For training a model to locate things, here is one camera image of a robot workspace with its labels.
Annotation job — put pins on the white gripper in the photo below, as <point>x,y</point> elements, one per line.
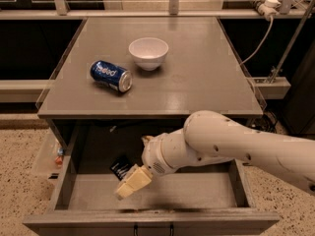
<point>154,157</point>

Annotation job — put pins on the dark blue rxbar wrapper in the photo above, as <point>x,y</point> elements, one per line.
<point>121,166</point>

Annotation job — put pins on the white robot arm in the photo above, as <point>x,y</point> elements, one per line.
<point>208,137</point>

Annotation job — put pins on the grey open top drawer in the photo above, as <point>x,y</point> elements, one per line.
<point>212,200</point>

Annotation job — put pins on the grey counter cabinet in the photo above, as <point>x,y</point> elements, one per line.
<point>200,72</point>

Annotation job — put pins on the small orange blue item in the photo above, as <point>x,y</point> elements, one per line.
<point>59,157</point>

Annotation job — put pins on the blue pepsi soda can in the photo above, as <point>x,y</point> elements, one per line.
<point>111,75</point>

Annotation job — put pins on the clear plastic side bin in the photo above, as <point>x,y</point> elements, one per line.
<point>44,165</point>

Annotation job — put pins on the white ceramic bowl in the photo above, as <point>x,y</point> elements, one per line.
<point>148,52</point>

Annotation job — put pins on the white power strip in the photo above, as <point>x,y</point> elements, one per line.
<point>265,8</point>

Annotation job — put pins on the black drawer handle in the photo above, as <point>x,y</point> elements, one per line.
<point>153,231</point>

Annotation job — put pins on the metal railing frame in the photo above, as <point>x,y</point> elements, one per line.
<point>76,9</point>

